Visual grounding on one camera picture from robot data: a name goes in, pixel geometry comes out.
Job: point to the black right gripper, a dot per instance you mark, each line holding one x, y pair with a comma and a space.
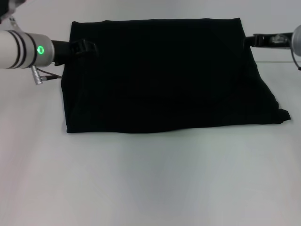
272, 41

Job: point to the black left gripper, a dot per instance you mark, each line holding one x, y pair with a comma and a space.
62, 50

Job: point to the black t-shirt with FREE print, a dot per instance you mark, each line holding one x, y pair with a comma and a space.
164, 82

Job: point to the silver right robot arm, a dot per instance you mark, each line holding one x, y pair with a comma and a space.
297, 40

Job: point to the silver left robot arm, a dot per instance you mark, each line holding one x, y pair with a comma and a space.
23, 50

